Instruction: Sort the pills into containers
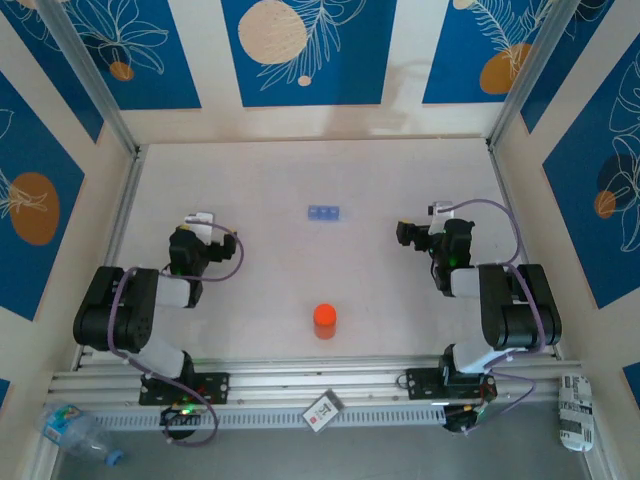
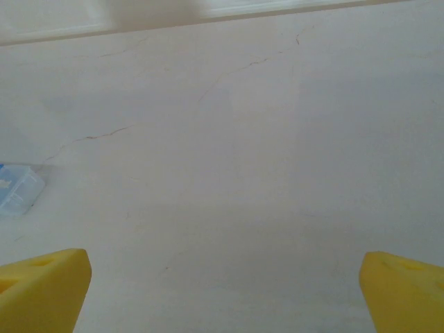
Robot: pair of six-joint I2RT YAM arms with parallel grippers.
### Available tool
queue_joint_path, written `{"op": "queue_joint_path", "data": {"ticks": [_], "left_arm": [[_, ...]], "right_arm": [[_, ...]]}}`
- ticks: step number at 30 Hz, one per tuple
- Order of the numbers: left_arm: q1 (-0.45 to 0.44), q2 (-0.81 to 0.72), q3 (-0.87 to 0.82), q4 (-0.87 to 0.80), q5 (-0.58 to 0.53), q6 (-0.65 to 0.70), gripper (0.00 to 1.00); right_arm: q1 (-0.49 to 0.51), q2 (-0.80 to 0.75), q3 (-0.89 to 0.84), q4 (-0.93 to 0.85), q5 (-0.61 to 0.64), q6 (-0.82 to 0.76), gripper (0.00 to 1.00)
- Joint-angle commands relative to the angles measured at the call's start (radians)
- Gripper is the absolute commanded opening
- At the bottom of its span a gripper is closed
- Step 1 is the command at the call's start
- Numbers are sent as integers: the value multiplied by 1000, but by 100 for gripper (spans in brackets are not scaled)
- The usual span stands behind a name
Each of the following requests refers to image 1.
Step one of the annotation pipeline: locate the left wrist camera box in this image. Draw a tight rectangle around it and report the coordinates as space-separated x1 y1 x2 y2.
183 211 217 242

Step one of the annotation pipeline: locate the aluminium base frame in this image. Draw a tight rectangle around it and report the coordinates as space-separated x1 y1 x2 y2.
47 355 584 409

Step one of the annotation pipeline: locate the aluminium corner post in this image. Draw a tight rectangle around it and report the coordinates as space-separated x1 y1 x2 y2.
485 0 586 151
35 0 141 157

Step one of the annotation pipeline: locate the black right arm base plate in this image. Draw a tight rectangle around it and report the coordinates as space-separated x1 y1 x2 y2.
405 367 497 401

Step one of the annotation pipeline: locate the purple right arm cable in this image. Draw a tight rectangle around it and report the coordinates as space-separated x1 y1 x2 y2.
439 198 549 437

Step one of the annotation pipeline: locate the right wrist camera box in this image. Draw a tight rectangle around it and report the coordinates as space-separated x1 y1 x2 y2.
427 200 455 234

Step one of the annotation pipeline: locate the small controller board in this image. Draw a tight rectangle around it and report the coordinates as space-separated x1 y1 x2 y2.
158 403 207 427
442 402 490 435

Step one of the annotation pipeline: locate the clear plastic water bottle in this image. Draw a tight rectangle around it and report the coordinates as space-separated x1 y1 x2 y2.
33 402 125 469

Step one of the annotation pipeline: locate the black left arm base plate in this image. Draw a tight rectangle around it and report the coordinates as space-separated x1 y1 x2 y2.
138 371 231 406

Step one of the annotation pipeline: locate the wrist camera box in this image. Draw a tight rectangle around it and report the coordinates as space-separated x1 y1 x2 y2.
427 200 455 234
183 211 217 242

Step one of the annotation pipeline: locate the white card with red tag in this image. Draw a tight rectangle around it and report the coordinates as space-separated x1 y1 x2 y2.
302 389 345 432

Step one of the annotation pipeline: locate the grey slotted cable duct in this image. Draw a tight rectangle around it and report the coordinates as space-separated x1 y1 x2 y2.
89 405 447 432

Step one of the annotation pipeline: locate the aluminium side rail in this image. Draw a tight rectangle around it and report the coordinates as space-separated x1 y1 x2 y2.
485 142 560 360
73 144 147 372

